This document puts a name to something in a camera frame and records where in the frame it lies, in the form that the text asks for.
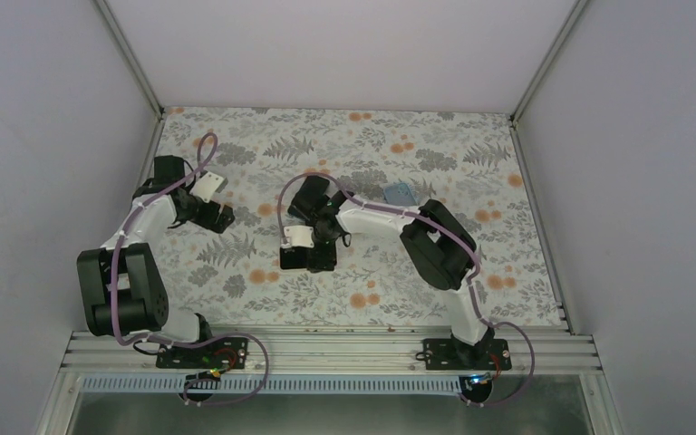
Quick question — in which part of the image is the black bare phone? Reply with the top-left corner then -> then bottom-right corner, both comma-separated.
279,247 -> 309,272

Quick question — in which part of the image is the black phone from case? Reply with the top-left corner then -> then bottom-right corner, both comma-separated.
287,176 -> 330,221

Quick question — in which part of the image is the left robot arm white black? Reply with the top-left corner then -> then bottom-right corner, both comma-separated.
76,156 -> 235,367

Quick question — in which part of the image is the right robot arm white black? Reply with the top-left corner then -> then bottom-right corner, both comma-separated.
278,172 -> 490,369

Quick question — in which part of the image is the floral patterned table mat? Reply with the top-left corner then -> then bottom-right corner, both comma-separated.
154,107 -> 562,327

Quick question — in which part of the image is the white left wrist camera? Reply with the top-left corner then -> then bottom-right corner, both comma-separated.
189,171 -> 227,203

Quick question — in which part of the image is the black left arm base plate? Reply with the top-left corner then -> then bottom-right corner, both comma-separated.
155,336 -> 249,371

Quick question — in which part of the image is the white slotted cable duct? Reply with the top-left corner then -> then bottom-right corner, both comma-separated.
80,373 -> 483,396

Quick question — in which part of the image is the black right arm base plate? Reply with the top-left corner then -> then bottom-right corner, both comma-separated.
415,338 -> 512,371

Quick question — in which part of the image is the aluminium front rail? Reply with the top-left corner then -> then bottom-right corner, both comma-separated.
61,326 -> 603,375

